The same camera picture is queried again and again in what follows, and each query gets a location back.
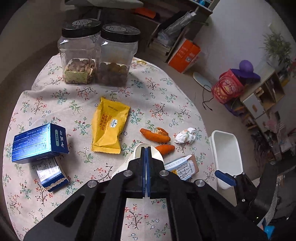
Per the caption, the orange peel piece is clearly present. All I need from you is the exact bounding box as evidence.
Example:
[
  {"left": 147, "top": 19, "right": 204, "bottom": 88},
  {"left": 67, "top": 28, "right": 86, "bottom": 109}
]
[
  {"left": 140, "top": 127, "right": 171, "bottom": 144},
  {"left": 156, "top": 145, "right": 175, "bottom": 156}
]

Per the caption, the wooden desk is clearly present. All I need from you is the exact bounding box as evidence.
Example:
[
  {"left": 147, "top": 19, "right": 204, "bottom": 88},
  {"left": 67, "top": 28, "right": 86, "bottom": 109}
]
[{"left": 132, "top": 1, "right": 219, "bottom": 63}]

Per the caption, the large blue carton box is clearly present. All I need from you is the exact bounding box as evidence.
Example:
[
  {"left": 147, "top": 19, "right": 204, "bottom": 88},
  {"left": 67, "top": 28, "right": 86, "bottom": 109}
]
[{"left": 11, "top": 123, "right": 69, "bottom": 164}]

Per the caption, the green potted plant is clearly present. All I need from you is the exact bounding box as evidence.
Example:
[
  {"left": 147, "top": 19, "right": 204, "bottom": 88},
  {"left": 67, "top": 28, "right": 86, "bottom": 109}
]
[{"left": 262, "top": 31, "right": 292, "bottom": 68}]

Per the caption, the left clear nut jar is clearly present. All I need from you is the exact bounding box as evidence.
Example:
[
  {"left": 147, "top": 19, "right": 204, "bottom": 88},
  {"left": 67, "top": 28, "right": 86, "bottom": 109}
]
[{"left": 58, "top": 19, "right": 101, "bottom": 84}]

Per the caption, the wooden shelf cabinet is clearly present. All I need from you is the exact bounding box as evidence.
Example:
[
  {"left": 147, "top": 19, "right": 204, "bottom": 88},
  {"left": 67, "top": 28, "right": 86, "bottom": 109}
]
[{"left": 240, "top": 66, "right": 285, "bottom": 132}]

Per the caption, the red pink bucket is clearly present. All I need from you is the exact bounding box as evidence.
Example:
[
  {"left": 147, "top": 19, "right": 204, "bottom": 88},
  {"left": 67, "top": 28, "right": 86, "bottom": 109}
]
[{"left": 212, "top": 69, "right": 244, "bottom": 104}]

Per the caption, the stack of books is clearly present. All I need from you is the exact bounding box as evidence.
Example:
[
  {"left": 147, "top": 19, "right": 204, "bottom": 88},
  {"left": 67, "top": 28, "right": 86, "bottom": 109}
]
[{"left": 149, "top": 38, "right": 171, "bottom": 56}]

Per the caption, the yellow snack wrapper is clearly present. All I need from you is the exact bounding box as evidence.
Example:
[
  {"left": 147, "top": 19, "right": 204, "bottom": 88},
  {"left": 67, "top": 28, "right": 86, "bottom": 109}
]
[{"left": 91, "top": 97, "right": 130, "bottom": 154}]

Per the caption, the small blue white box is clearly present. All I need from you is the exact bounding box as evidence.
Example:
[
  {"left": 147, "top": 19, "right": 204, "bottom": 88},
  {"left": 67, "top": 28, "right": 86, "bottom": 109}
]
[{"left": 32, "top": 158, "right": 69, "bottom": 192}]

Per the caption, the small drink carton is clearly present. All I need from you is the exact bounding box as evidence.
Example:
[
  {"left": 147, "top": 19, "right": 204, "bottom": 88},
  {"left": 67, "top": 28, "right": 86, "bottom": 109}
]
[{"left": 165, "top": 154, "right": 199, "bottom": 181}]

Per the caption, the white paper cup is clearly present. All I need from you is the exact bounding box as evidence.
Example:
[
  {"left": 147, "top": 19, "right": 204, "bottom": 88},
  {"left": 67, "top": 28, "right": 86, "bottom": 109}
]
[{"left": 111, "top": 143, "right": 165, "bottom": 181}]

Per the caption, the white plastic trash bin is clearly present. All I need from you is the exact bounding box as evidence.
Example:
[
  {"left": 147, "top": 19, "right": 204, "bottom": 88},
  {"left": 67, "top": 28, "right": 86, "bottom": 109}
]
[{"left": 209, "top": 130, "right": 243, "bottom": 176}]

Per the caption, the white tissue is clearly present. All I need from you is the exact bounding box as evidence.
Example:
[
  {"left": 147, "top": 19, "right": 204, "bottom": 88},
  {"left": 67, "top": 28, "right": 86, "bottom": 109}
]
[{"left": 175, "top": 128, "right": 197, "bottom": 144}]

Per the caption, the black cable on floor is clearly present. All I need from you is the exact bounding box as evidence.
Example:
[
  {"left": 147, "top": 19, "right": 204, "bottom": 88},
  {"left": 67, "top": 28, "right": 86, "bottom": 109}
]
[{"left": 202, "top": 84, "right": 214, "bottom": 112}]

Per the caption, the floral tablecloth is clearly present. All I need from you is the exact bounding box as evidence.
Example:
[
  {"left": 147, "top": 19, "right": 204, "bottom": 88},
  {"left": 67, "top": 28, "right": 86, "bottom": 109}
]
[{"left": 3, "top": 55, "right": 217, "bottom": 240}]

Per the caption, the grey office chair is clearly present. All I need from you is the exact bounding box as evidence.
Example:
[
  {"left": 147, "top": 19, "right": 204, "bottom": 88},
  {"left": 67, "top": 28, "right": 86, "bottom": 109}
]
[{"left": 65, "top": 0, "right": 144, "bottom": 9}]

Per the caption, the orange cardboard box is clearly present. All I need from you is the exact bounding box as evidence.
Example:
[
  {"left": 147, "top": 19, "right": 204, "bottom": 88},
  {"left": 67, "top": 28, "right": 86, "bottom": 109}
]
[{"left": 168, "top": 38, "right": 201, "bottom": 73}]

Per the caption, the white round scale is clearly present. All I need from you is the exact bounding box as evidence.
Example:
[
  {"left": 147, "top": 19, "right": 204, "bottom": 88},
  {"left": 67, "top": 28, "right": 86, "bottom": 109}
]
[{"left": 193, "top": 72, "right": 212, "bottom": 92}]

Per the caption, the right clear dark-snack jar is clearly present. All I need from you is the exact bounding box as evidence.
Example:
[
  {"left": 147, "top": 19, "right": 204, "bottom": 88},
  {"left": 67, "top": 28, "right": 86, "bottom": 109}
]
[{"left": 96, "top": 24, "right": 140, "bottom": 87}]

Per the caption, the purple ball toy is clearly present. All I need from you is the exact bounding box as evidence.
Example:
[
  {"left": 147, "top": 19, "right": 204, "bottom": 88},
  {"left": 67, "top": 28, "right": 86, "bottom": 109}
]
[{"left": 231, "top": 60, "right": 261, "bottom": 81}]

